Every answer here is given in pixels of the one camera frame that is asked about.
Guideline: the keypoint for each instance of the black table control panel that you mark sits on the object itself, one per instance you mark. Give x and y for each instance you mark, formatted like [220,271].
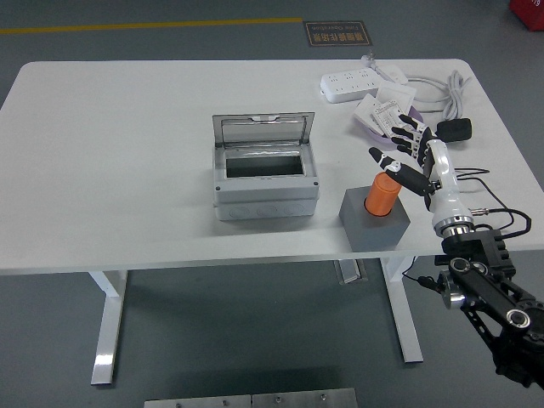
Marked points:
[440,260]

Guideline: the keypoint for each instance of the bagged socket with label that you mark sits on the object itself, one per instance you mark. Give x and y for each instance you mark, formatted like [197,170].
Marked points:
[384,115]

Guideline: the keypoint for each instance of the grey foam block holder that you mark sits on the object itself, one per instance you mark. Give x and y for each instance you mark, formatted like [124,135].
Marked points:
[374,238]

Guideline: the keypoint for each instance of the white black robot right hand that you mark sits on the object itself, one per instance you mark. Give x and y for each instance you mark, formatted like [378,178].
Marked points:
[446,200]

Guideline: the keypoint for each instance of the purple plastic tray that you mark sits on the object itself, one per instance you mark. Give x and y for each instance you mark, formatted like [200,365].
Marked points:
[378,138]

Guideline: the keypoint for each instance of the grey plastic junction box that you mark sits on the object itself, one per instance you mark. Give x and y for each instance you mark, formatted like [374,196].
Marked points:
[263,191]

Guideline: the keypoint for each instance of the orange cylindrical battery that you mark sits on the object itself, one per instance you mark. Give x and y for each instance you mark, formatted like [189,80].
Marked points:
[380,195]

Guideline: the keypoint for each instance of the black power adapter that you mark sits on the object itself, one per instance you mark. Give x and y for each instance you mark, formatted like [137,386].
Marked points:
[457,127]

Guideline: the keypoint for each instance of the small white switch device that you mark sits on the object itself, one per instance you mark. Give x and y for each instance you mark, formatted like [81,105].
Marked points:
[395,76]

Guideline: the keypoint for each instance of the small white socket panel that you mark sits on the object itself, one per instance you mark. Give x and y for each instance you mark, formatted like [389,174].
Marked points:
[365,110]

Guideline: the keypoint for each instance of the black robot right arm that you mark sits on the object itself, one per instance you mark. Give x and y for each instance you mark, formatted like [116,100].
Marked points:
[489,280]

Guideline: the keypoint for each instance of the white power strip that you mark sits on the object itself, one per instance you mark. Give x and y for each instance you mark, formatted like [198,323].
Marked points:
[348,85]

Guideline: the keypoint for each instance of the red object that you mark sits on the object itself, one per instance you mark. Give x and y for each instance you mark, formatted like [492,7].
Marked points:
[529,13]

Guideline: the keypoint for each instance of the brown floor sign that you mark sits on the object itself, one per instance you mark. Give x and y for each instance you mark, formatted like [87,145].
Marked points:
[338,34]

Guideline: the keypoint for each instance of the grey metal plate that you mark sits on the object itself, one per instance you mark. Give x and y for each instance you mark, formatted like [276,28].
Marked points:
[200,403]

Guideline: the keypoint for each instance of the silver floor outlet box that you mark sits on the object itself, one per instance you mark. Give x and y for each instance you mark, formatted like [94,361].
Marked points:
[350,272]

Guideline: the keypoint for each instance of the large white socket panel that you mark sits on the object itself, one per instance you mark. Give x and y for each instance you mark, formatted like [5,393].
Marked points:
[397,95]

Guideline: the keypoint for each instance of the white table leg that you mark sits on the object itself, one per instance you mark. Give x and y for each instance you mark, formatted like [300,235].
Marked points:
[106,340]
[408,323]

